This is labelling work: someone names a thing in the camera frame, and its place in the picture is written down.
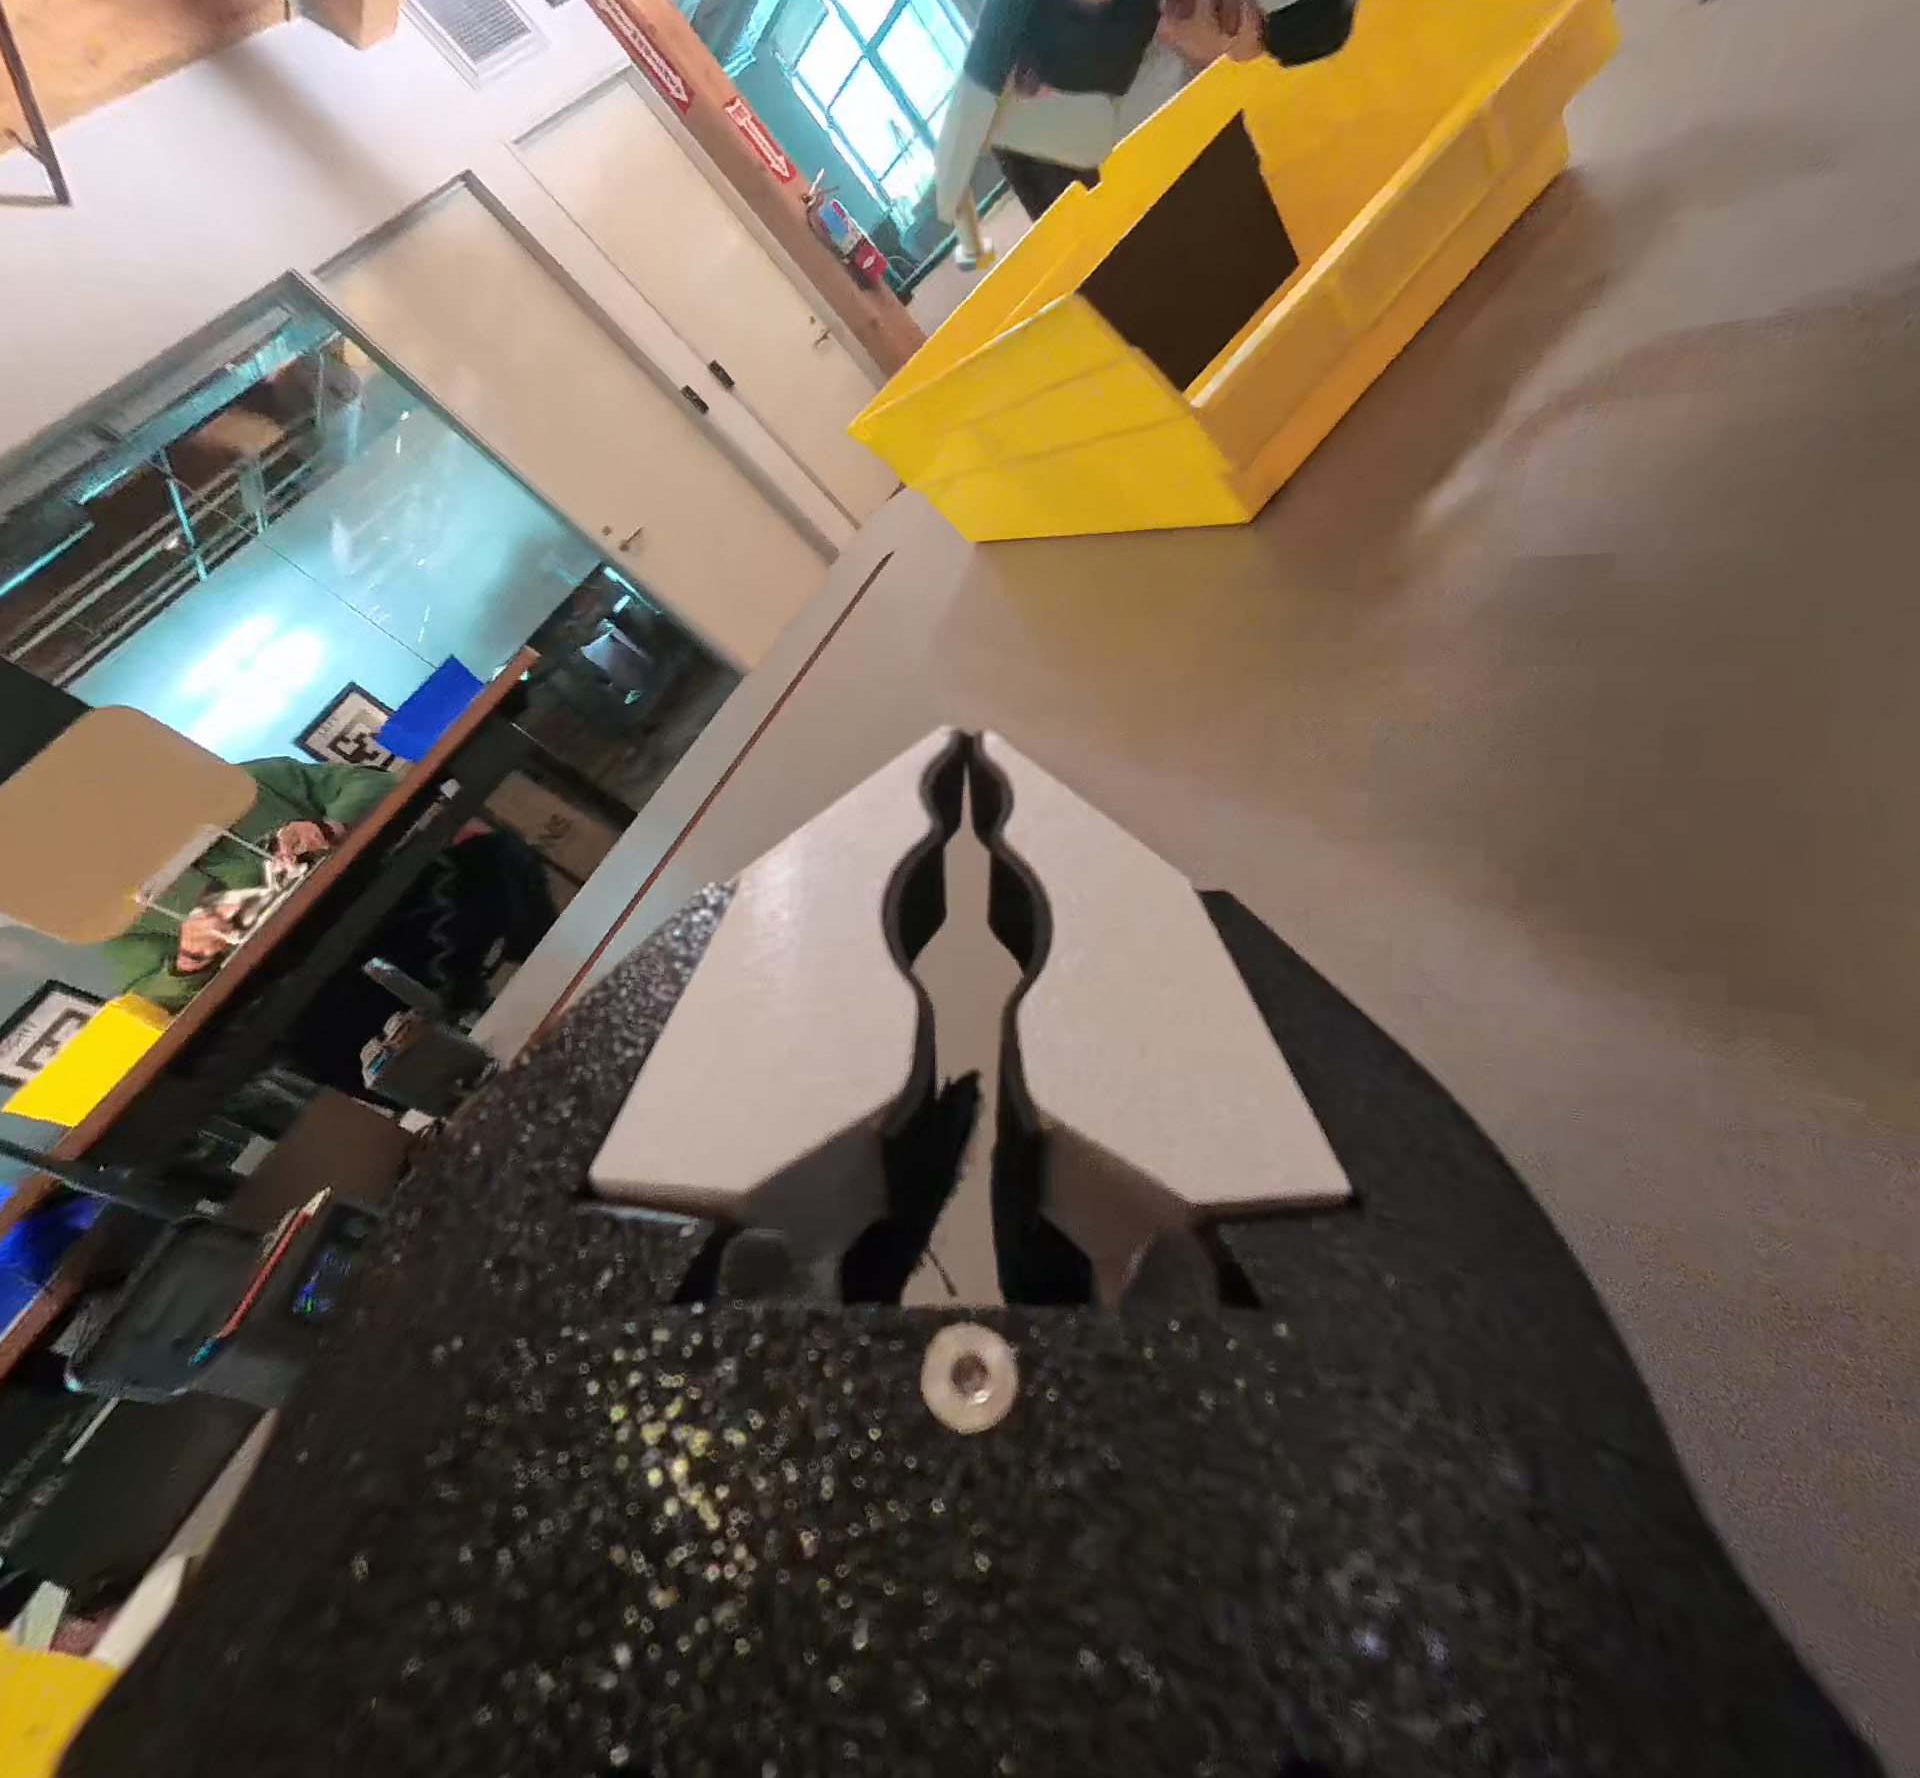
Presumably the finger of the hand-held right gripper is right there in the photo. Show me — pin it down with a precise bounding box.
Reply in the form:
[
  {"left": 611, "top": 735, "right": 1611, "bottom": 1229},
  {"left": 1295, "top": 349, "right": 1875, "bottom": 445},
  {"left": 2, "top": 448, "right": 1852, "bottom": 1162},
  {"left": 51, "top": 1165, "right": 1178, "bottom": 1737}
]
[
  {"left": 928, "top": 70, "right": 1025, "bottom": 236},
  {"left": 995, "top": 83, "right": 1161, "bottom": 180}
]

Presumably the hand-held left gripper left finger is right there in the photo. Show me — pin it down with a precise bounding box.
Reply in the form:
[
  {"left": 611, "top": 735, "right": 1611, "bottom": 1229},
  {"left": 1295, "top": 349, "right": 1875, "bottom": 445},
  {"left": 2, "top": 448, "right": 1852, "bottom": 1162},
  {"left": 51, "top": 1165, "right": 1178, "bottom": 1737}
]
[{"left": 588, "top": 728, "right": 983, "bottom": 1308}]

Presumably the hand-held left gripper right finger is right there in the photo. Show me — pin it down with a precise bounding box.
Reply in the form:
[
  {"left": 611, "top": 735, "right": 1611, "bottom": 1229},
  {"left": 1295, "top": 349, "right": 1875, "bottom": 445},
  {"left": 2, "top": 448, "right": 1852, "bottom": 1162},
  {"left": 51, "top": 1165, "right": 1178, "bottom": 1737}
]
[{"left": 973, "top": 728, "right": 1354, "bottom": 1308}]

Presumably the yellow plastic bin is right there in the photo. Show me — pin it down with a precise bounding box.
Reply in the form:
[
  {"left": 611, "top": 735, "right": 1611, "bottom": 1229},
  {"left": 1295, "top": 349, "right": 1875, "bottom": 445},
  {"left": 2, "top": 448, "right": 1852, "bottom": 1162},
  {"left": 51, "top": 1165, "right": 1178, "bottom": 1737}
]
[{"left": 846, "top": 0, "right": 1624, "bottom": 546}]

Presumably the black bin divider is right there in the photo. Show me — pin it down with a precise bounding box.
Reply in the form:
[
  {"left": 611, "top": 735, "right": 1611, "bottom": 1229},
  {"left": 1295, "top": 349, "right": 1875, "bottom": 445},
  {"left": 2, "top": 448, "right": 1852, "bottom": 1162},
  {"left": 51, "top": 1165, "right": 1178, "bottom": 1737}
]
[{"left": 1078, "top": 109, "right": 1301, "bottom": 396}]

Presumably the white double door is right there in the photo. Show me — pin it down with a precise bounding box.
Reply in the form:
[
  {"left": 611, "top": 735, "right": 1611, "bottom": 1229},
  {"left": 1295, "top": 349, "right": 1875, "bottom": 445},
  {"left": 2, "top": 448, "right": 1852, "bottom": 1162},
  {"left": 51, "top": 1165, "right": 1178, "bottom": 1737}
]
[{"left": 310, "top": 70, "right": 886, "bottom": 670}]

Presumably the white air vent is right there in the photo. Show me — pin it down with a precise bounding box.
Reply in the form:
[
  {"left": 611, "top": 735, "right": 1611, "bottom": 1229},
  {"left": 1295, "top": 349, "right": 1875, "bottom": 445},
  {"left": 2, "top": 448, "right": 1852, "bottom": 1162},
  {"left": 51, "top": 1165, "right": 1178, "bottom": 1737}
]
[{"left": 399, "top": 0, "right": 552, "bottom": 87}]

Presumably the dark table with wooden edge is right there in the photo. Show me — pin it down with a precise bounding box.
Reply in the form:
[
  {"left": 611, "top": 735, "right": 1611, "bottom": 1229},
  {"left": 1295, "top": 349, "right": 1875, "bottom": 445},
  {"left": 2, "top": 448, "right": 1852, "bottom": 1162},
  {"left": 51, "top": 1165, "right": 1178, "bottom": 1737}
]
[{"left": 0, "top": 650, "right": 546, "bottom": 1373}]

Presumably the black label printer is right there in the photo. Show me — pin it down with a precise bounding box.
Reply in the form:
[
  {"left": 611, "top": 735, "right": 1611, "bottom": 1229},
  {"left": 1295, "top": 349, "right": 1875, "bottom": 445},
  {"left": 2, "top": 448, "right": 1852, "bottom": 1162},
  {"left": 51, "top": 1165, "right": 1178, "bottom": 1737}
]
[{"left": 64, "top": 1187, "right": 380, "bottom": 1409}]

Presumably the small yellow bin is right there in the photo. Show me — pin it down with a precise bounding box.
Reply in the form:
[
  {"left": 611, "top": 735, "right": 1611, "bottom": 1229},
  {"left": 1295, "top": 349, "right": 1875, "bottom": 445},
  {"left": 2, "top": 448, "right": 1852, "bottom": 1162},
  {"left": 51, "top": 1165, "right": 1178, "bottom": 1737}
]
[{"left": 0, "top": 994, "right": 172, "bottom": 1125}]

